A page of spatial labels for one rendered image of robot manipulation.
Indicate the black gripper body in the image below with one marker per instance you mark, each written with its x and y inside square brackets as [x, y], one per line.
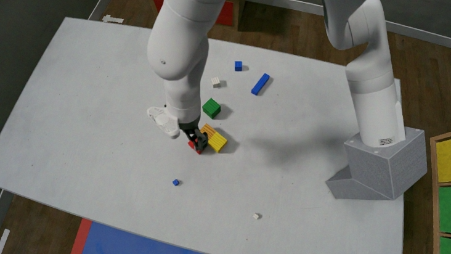
[190, 127]

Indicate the dark green cube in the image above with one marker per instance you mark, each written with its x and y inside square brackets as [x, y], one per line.
[211, 108]

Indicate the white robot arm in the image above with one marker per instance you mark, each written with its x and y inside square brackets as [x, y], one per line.
[182, 25]

